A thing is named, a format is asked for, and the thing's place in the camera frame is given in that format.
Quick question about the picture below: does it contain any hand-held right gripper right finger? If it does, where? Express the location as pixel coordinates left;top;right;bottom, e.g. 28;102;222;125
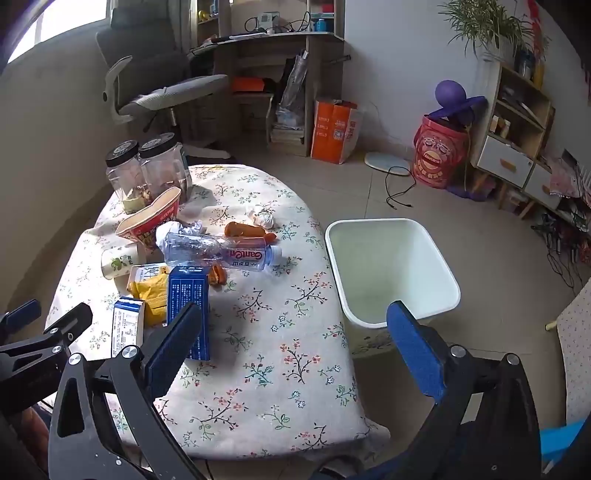
386;300;542;480

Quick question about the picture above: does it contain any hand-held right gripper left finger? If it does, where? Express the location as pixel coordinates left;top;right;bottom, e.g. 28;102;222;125
48;302;206;480

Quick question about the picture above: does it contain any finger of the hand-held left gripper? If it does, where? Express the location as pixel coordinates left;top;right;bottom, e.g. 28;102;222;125
0;299;42;329
0;302;94;402

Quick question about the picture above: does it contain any tall blue box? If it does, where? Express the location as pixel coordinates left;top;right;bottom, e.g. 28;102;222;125
167;265;211;361

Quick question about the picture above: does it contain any white plastic bin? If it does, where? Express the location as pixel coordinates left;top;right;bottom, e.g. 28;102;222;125
324;218;461;358

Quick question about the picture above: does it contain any clear plastic bottle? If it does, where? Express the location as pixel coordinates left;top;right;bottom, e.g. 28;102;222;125
164;232;282;273

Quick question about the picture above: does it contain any red snack wrapper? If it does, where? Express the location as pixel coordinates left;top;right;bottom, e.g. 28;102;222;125
115;186;182;252

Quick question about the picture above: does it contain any small blue white box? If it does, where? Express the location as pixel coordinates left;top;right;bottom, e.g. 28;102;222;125
112;298;146;358

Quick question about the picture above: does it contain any yellow snack packet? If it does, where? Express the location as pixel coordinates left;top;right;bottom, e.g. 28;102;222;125
127;272;171;328

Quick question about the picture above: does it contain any small white paper cup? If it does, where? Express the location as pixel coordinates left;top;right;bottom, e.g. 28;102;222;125
100;243;141;281

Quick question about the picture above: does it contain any white carton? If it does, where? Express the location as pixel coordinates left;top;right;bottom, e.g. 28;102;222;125
127;263;169;284

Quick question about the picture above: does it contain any floral tablecloth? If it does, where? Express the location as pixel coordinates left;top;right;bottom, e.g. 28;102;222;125
44;164;391;462

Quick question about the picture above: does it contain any clear jar with black lid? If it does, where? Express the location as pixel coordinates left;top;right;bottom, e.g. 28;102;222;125
105;140;153;214

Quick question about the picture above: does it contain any crumpled tissue wrapper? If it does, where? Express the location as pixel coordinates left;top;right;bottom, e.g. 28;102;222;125
246;206;275;229

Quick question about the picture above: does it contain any floral cushioned chair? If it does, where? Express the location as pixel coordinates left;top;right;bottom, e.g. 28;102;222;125
545;277;591;425

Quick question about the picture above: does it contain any blue plastic item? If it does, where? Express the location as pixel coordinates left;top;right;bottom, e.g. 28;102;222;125
540;420;591;462

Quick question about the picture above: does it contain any purple cloth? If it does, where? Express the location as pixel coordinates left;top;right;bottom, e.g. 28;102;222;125
447;182;490;202

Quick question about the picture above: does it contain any clear plastic bag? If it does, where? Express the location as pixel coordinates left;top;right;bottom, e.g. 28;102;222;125
139;132;194;204
276;51;309;127

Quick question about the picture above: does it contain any white round disc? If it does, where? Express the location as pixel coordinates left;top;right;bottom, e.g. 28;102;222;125
364;152;411;177

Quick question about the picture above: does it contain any red gift bag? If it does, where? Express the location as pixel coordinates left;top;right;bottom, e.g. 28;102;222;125
412;113;469;189

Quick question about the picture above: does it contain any wooden cabinet with drawers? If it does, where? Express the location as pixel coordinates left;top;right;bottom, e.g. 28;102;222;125
470;60;573;220

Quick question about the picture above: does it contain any pink printed cloth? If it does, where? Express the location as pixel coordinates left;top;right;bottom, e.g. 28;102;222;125
547;148;591;208

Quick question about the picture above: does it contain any orange cardboard box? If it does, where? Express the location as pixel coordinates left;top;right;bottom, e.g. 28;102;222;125
310;98;365;165

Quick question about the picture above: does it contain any grey office chair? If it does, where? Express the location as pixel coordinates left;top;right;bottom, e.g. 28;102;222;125
95;0;232;160

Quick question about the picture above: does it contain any purple ball toy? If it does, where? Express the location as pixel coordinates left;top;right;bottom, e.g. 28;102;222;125
427;79;488;127

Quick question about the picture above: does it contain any orange cloth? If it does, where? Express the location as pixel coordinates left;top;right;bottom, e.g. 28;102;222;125
231;76;266;93

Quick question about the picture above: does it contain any wooden desk with shelves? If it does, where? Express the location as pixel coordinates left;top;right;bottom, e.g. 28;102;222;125
187;0;347;158

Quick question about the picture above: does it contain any green potted plant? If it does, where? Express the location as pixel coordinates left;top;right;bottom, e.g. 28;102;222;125
438;0;536;63

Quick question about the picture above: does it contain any black cable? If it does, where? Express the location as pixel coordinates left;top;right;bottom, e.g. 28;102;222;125
385;165;419;210

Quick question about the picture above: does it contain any tangle of black cables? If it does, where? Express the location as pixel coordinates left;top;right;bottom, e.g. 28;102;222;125
531;212;587;291

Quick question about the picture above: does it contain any red paper wall decoration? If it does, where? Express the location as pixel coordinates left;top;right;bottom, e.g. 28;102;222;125
526;0;548;47

